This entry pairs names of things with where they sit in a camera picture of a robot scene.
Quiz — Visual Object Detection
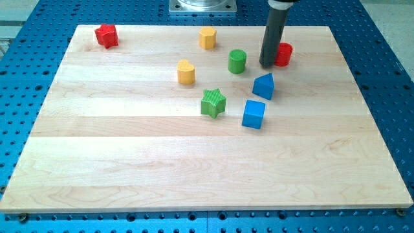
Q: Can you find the blue cube block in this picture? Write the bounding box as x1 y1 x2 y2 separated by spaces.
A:
242 100 265 129

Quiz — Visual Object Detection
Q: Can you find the blue triangle block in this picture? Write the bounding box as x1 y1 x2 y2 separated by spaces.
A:
252 73 274 100

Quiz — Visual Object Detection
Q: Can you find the yellow heart block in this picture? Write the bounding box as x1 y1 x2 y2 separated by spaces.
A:
177 60 195 84

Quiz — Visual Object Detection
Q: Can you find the red cylinder block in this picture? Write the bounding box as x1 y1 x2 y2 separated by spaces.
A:
274 42 293 67

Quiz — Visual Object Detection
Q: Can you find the green star block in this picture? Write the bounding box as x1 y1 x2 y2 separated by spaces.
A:
201 89 226 118

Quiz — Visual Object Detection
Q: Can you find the wooden board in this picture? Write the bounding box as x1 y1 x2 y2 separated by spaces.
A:
1 25 413 213

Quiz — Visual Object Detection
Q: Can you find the yellow hexagon block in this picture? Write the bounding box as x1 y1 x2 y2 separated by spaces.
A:
199 27 217 49

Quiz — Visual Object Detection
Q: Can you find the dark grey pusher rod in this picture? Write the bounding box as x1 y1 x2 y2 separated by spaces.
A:
259 0 290 68

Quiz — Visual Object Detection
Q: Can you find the red star block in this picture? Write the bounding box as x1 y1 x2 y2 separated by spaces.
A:
94 24 118 49

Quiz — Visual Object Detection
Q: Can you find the green cylinder block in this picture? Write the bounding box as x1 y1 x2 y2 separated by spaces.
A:
228 49 247 74

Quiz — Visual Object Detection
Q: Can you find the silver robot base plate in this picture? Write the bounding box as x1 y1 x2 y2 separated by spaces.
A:
169 0 237 14

